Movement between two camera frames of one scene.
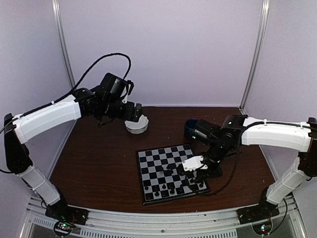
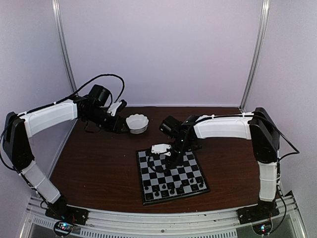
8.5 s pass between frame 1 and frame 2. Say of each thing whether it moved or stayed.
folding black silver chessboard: stayed
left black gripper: moved
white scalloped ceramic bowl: stayed
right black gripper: moved
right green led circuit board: stayed
